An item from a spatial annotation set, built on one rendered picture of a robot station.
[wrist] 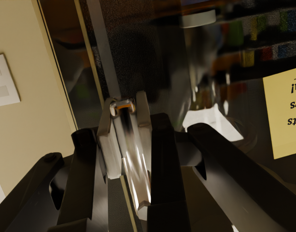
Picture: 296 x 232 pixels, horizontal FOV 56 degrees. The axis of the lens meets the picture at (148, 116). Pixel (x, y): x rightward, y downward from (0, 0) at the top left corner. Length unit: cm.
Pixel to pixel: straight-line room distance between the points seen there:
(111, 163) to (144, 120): 3
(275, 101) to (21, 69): 58
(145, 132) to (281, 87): 13
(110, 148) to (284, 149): 16
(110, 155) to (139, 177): 4
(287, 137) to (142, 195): 14
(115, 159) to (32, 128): 59
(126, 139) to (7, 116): 60
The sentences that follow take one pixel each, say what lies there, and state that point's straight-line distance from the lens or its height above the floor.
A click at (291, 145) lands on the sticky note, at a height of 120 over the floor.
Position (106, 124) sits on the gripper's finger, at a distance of 16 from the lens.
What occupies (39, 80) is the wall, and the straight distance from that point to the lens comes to 70.
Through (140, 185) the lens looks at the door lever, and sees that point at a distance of 19.
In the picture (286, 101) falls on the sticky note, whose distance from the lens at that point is 25.
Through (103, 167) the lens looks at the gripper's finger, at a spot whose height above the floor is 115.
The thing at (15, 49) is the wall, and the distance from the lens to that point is 70.
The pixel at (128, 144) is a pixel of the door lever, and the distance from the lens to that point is 18.
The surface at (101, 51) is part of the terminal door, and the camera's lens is 21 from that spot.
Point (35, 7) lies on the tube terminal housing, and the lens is 23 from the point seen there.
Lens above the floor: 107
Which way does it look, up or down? 21 degrees up
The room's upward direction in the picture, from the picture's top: 169 degrees clockwise
